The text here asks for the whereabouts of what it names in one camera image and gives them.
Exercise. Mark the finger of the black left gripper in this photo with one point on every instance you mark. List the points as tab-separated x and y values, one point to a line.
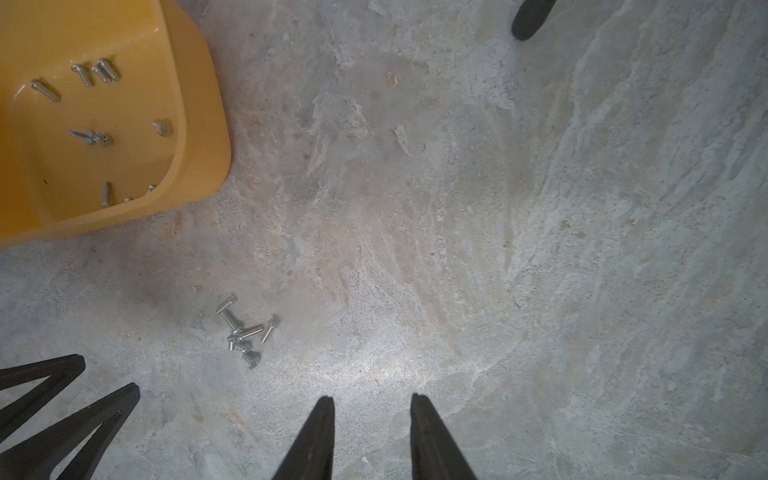
88	433
55	375

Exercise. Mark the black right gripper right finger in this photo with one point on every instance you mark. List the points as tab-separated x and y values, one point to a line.
434	453

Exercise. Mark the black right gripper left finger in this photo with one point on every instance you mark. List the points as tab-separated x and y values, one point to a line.
310	457

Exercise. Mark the silver screw cluster screw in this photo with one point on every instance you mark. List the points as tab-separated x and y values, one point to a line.
230	300

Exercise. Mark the black perforated music stand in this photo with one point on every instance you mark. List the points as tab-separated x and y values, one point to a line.
530	17

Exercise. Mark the yellow plastic storage box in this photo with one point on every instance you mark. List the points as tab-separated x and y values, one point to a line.
51	181

